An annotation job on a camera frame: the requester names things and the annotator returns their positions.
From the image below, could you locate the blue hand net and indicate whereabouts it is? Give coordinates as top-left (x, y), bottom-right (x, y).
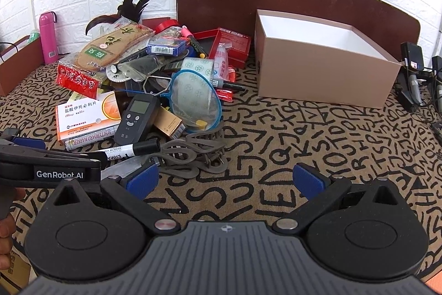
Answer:
top-left (156, 69), bottom-right (222, 134)

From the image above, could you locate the black marker pen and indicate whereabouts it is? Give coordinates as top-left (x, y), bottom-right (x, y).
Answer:
top-left (217, 80), bottom-right (247, 90)

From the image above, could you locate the red tape roll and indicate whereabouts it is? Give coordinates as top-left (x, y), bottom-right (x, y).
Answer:
top-left (154, 18), bottom-right (180, 36)

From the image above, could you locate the orange white medicine box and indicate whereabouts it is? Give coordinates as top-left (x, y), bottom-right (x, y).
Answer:
top-left (55, 91), bottom-right (122, 144)

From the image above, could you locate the black cable bundle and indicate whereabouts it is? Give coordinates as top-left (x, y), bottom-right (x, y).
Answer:
top-left (393, 56), bottom-right (442, 131)

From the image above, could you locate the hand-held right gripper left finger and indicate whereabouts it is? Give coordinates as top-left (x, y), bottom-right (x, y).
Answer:
top-left (45, 163), bottom-right (182, 237)

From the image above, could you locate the brown box at left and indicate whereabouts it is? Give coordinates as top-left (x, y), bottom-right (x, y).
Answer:
top-left (0, 35), bottom-right (44, 97)

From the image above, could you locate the blue card box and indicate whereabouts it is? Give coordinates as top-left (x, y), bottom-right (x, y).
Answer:
top-left (147, 38), bottom-right (189, 57)

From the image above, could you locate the clear printed tape roll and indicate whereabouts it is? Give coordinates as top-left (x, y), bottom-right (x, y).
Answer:
top-left (180, 57), bottom-right (215, 89)

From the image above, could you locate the grey silicone strap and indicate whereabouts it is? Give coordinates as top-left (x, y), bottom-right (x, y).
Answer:
top-left (156, 128), bottom-right (229, 180)

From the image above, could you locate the black power adapter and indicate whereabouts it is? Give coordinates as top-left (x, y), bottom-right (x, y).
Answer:
top-left (400, 41), bottom-right (426, 73)

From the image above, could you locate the silver flat tool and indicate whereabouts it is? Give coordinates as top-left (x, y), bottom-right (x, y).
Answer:
top-left (99, 157), bottom-right (160, 182)

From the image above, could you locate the pink cardboard box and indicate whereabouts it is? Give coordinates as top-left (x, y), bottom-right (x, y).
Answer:
top-left (254, 9), bottom-right (403, 109)

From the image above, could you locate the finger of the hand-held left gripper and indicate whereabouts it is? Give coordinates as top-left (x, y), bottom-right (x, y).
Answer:
top-left (0, 128), bottom-right (47, 152)

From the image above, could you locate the black white marker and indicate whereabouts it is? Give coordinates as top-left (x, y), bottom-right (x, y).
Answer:
top-left (93, 139), bottom-right (160, 161)

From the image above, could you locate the person's left hand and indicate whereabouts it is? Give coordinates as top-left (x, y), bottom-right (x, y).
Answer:
top-left (0, 215), bottom-right (17, 270)

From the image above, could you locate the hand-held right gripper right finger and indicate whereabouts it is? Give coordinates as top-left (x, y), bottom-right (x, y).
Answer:
top-left (272, 163), bottom-right (404, 237)

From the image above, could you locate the small brown box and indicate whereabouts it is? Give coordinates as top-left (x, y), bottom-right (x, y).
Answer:
top-left (153, 106), bottom-right (184, 139)

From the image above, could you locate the black handheld device with screen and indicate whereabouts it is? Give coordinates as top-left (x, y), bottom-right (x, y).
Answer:
top-left (115, 94), bottom-right (161, 147)

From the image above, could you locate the insole package with red label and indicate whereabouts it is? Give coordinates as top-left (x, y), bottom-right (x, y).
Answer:
top-left (57, 23), bottom-right (157, 99)

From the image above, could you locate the pink thermos bottle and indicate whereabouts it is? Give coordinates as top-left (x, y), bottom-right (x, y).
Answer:
top-left (39, 12), bottom-right (60, 65)

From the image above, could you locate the black feather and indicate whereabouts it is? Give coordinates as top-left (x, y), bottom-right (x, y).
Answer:
top-left (85, 0), bottom-right (168, 35)

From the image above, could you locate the red open box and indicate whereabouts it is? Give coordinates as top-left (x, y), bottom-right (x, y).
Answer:
top-left (191, 27), bottom-right (252, 70)

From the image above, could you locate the black tape roll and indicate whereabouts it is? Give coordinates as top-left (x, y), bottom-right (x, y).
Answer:
top-left (142, 75), bottom-right (172, 96)

